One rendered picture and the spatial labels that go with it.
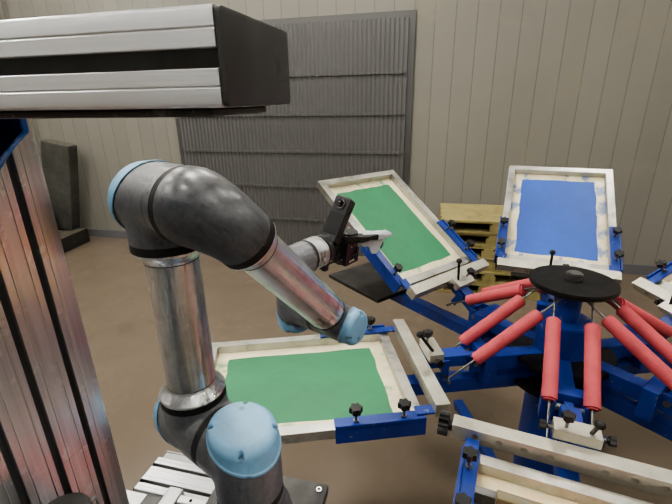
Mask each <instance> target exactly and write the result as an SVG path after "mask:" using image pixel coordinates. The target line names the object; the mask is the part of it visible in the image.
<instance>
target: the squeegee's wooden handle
mask: <svg viewBox="0 0 672 504"><path fill-rule="evenodd" d="M495 504H543V503H539V502H536V501H533V500H530V499H527V498H524V497H520V496H517V495H514V494H511V493H508V492H504V491H501V490H497V494H496V500H495Z"/></svg>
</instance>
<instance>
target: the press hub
mask: <svg viewBox="0 0 672 504"><path fill-rule="evenodd" d="M529 281H530V282H531V283H532V284H533V285H534V286H535V287H536V288H538V289H539V290H541V291H543V292H545V293H548V294H550V295H553V296H556V297H557V298H556V301H557V300H558V299H560V298H563V299H562V300H561V301H559V302H558V303H556V308H555V317H558V318H559V319H560V320H561V338H560V360H565V361H570V362H571V367H572V373H573V379H574V384H575V388H577V389H581V390H583V388H582V387H580V386H578V385H576V382H578V383H584V362H582V361H581V360H583V359H584V326H585V325H586V324H587V323H591V319H590V318H589V317H587V316H586V315H584V314H582V313H580V312H581V307H582V303H583V302H592V303H596V302H607V301H611V300H614V299H616V298H618V297H619V296H620V293H621V286H620V285H619V284H618V283H617V282H616V281H615V280H614V279H612V278H610V277H608V276H606V275H604V274H602V273H599V272H596V271H593V270H589V269H585V268H581V267H575V266H567V265H545V266H540V267H537V268H534V269H533V270H531V271H530V273H529ZM542 315H543V317H544V318H543V319H544V320H543V321H541V322H540V323H539V324H537V325H536V326H534V327H533V328H531V329H530V330H531V331H534V332H535V335H534V340H533V339H530V338H528V337H526V336H524V335H522V336H520V337H519V338H517V339H516V340H514V341H513V342H512V343H510V344H509V345H507V346H508V347H515V346H526V345H535V347H536V348H537V349H538V350H539V351H541V352H542V353H543V354H532V355H521V356H518V360H519V361H520V362H521V363H522V364H524V365H525V366H527V367H529V368H530V369H532V370H534V371H536V372H539V375H538V377H528V378H517V379H515V380H514V383H515V384H516V385H517V386H519V387H520V388H521V389H523V390H524V391H525V393H524V399H523V404H522V410H521V416H520V422H519V428H518V431H522V432H526V433H529V434H533V435H537V436H541V437H545V438H546V429H545V430H543V429H539V419H543V418H539V417H538V404H539V398H540V393H541V388H542V372H543V357H544V342H545V327H546V318H548V317H551V316H553V307H551V308H549V309H548V310H546V311H545V312H544V313H542ZM601 361H604V362H606V363H608V364H611V365H613V366H615V367H617V365H618V361H617V358H616V356H615V354H614V353H613V351H612V350H611V349H610V348H601ZM513 463H514V464H517V465H521V466H524V467H528V468H531V469H535V470H538V471H541V472H545V473H548V474H552V475H554V474H553V465H549V464H546V463H542V462H538V461H535V460H531V459H528V458H524V457H521V456H517V455H514V457H513Z"/></svg>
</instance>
